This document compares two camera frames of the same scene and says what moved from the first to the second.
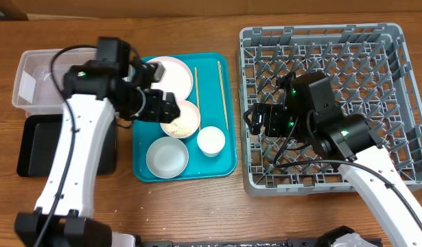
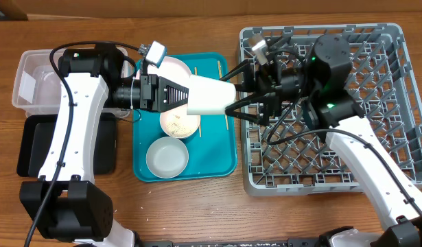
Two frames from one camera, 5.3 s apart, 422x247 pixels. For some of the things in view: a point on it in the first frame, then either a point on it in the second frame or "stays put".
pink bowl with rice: x=186 y=123 stays put
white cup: x=211 y=140 → x=208 y=96
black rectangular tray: x=39 y=140 stays put
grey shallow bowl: x=167 y=157 stays put
